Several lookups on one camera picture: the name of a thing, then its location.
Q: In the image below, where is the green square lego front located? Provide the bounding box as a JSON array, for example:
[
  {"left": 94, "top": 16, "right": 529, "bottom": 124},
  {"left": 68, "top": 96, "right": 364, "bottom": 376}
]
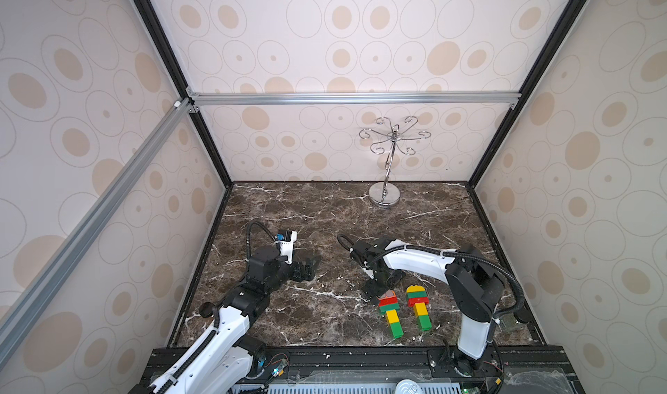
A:
[{"left": 418, "top": 314, "right": 433, "bottom": 332}]

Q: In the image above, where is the green long lego back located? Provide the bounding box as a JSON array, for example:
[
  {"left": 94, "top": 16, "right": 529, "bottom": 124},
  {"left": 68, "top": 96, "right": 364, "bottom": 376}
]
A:
[{"left": 406, "top": 291, "right": 427, "bottom": 300}]

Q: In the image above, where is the yellow square lego back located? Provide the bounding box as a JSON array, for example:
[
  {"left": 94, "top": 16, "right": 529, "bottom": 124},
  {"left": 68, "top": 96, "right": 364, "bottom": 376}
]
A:
[{"left": 406, "top": 286, "right": 426, "bottom": 293}]

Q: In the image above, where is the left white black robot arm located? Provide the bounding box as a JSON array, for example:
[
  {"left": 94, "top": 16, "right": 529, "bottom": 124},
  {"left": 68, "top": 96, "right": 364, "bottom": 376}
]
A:
[{"left": 130, "top": 220, "right": 321, "bottom": 393}]

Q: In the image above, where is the green long lego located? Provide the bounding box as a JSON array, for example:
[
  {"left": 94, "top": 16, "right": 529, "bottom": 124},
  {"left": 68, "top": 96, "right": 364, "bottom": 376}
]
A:
[
  {"left": 406, "top": 291, "right": 427, "bottom": 300},
  {"left": 379, "top": 303, "right": 400, "bottom": 312}
]

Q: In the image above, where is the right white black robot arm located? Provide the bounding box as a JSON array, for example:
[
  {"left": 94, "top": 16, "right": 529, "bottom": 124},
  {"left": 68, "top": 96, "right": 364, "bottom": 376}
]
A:
[{"left": 337, "top": 234, "right": 526, "bottom": 366}]

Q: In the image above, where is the orange round lego piece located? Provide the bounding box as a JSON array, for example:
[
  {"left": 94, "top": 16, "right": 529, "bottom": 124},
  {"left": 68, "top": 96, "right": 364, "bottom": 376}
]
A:
[{"left": 379, "top": 290, "right": 396, "bottom": 302}]

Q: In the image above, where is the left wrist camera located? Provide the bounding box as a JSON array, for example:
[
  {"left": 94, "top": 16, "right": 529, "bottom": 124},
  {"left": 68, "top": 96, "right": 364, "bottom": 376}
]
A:
[{"left": 274, "top": 230, "right": 297, "bottom": 265}]

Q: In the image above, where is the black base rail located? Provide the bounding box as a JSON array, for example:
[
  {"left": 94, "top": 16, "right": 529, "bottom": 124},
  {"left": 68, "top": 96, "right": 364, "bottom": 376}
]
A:
[{"left": 205, "top": 342, "right": 584, "bottom": 393}]

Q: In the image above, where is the chrome hook stand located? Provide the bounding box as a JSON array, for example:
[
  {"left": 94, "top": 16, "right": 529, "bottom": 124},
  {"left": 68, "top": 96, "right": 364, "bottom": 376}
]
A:
[{"left": 359, "top": 115, "right": 432, "bottom": 209}]

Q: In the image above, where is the green square lego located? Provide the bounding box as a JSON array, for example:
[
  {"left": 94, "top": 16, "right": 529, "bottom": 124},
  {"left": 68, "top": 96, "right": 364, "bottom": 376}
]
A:
[
  {"left": 389, "top": 322, "right": 404, "bottom": 339},
  {"left": 418, "top": 314, "right": 433, "bottom": 332}
]

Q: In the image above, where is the yellow square lego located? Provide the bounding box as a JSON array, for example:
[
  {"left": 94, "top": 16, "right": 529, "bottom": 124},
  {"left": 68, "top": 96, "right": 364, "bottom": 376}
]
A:
[
  {"left": 413, "top": 303, "right": 428, "bottom": 317},
  {"left": 406, "top": 286, "right": 426, "bottom": 293},
  {"left": 385, "top": 310, "right": 400, "bottom": 325}
]

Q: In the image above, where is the green long lego front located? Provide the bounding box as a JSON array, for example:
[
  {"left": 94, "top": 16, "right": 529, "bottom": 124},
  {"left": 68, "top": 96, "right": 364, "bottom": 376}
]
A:
[{"left": 379, "top": 303, "right": 400, "bottom": 312}]

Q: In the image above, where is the horizontal aluminium rail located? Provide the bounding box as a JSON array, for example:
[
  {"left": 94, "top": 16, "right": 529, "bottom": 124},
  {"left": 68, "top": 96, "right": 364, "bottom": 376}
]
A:
[{"left": 192, "top": 90, "right": 521, "bottom": 106}]

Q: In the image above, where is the left slanted aluminium rail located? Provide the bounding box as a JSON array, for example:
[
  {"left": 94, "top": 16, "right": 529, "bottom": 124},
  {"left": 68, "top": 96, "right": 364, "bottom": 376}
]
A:
[{"left": 1, "top": 97, "right": 194, "bottom": 367}]

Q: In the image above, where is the red long lego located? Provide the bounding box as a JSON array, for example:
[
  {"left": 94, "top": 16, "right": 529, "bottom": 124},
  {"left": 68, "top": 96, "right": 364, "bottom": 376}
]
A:
[
  {"left": 408, "top": 297, "right": 430, "bottom": 307},
  {"left": 379, "top": 296, "right": 398, "bottom": 307}
]

